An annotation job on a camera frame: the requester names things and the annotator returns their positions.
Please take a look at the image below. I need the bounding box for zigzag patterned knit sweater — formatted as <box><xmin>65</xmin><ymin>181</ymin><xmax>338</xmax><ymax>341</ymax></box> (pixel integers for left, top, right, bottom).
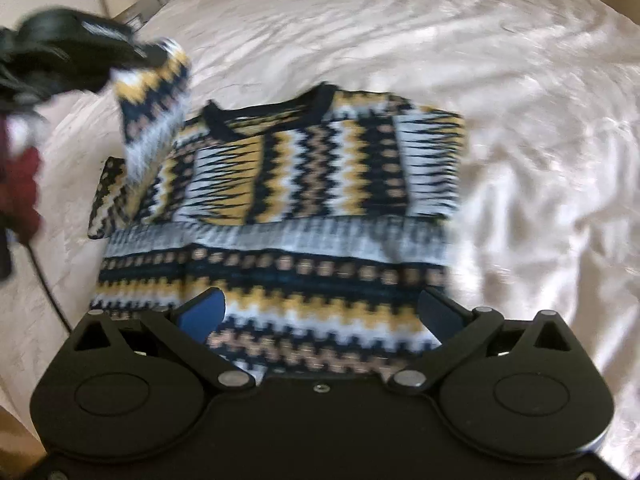
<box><xmin>87</xmin><ymin>37</ymin><xmax>466</xmax><ymax>386</ymax></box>

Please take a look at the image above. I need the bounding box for cream cabinet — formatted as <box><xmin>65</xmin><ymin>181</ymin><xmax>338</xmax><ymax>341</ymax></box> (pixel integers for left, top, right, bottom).
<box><xmin>101</xmin><ymin>0</ymin><xmax>147</xmax><ymax>27</ymax></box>

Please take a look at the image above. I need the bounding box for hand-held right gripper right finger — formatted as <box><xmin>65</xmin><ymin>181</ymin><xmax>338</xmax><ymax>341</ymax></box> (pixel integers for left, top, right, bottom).
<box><xmin>387</xmin><ymin>287</ymin><xmax>576</xmax><ymax>393</ymax></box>

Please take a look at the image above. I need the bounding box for person's left forearm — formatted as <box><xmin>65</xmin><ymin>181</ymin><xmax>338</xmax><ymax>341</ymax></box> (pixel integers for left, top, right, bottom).
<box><xmin>0</xmin><ymin>119</ymin><xmax>45</xmax><ymax>242</ymax></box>

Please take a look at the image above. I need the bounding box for black cable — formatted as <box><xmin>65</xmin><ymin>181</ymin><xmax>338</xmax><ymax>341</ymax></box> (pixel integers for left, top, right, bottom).
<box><xmin>25</xmin><ymin>237</ymin><xmax>73</xmax><ymax>333</ymax></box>

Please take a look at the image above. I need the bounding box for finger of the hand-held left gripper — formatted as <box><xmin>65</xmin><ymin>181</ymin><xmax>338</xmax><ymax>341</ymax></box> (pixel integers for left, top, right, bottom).
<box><xmin>131</xmin><ymin>40</ymin><xmax>169</xmax><ymax>69</ymax></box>

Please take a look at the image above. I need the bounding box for bed with white bedspread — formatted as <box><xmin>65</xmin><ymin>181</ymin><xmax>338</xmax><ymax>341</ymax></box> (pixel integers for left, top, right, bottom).
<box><xmin>0</xmin><ymin>0</ymin><xmax>640</xmax><ymax>466</ymax></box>

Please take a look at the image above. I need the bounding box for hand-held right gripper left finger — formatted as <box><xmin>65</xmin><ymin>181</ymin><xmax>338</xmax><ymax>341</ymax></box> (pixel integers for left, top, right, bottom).
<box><xmin>70</xmin><ymin>287</ymin><xmax>256</xmax><ymax>391</ymax></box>

